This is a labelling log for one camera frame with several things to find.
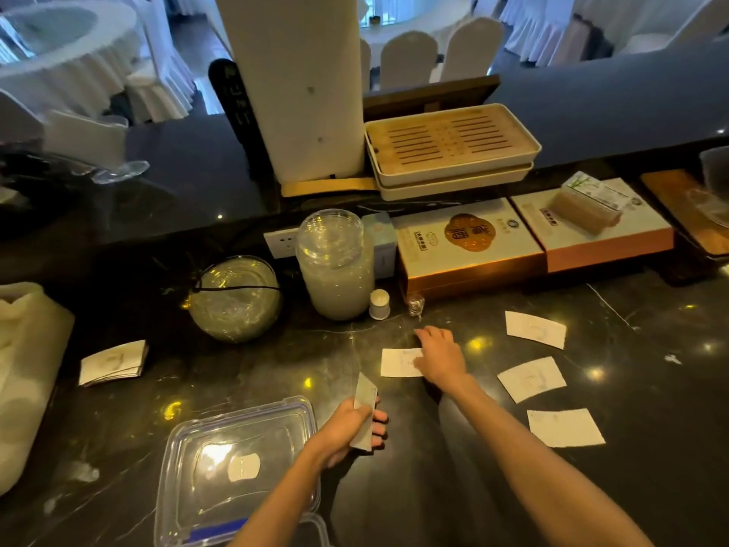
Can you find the yellow wooden base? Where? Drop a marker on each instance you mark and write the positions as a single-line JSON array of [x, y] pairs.
[[327, 186]]

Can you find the white bamboo tea tray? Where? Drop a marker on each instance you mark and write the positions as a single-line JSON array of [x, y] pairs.
[[450, 143]]

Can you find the person's right thumb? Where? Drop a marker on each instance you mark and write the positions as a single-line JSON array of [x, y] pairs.
[[421, 366]]

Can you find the light blue box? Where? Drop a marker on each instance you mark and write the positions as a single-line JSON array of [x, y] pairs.
[[384, 244]]

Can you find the white covered chair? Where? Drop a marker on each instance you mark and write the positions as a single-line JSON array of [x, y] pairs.
[[407, 59], [472, 48], [85, 139]]

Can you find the black sign board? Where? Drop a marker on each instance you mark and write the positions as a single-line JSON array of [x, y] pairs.
[[236, 113]]

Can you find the white gold gift box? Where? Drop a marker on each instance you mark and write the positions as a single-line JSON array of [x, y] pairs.
[[464, 244]]

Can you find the white clothed round table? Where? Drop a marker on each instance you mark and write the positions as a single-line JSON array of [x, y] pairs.
[[421, 16], [74, 56]]

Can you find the small white bottle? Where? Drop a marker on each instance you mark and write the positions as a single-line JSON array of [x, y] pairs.
[[379, 304]]

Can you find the white wall socket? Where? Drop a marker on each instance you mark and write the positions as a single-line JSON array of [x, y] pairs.
[[280, 243]]

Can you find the wooden board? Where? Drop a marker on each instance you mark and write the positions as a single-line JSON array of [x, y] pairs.
[[680, 207]]

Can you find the dark wooden frame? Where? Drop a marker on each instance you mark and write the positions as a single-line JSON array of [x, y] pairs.
[[427, 99]]

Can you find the person's left thumb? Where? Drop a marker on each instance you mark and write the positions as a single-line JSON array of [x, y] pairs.
[[364, 405]]

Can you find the person's left forearm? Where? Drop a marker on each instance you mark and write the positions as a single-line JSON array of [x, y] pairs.
[[279, 504]]

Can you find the clear plastic container lid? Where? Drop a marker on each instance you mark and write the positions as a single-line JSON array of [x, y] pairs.
[[233, 467]]

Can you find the clear packet of toothpicks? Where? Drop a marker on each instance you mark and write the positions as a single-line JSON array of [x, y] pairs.
[[586, 203]]

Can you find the stack of white paper sleeves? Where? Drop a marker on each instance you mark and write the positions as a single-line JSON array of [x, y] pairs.
[[113, 363]]

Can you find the white paper sleeve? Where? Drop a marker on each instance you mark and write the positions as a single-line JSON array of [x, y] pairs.
[[398, 363], [531, 379], [364, 395], [535, 329], [565, 428]]

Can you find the white pillar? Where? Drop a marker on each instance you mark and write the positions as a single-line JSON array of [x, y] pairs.
[[296, 79]]

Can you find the person's right forearm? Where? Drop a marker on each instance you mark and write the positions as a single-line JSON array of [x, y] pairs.
[[529, 472]]

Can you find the person's right hand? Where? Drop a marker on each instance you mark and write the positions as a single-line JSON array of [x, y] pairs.
[[443, 361]]

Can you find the clear plastic cup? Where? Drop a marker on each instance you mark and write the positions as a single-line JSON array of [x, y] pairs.
[[716, 170]]

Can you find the tall glass jar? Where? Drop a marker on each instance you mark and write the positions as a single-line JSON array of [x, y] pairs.
[[336, 267]]

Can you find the white orange gift box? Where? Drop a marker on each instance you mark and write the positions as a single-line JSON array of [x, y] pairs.
[[626, 227]]

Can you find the glass stand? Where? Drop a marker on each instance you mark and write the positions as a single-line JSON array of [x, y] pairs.
[[121, 170]]

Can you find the round glass jar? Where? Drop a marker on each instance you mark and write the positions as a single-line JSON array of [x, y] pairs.
[[234, 301]]

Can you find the person's left hand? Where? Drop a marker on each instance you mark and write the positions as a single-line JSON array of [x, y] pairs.
[[340, 430]]

